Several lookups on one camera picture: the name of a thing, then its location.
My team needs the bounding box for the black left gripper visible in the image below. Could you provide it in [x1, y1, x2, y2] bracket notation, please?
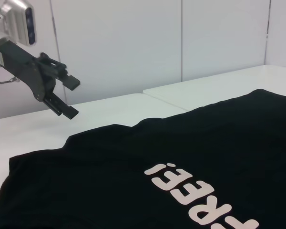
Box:
[0, 40, 81, 120]

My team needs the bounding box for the black shirt with FREE print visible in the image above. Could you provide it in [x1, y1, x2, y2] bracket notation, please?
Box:
[0, 88, 286, 229]

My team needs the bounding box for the thin left gripper cable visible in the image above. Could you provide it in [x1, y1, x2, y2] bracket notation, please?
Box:
[0, 75, 21, 85]

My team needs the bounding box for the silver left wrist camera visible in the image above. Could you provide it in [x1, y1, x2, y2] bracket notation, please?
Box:
[0, 0, 38, 45]

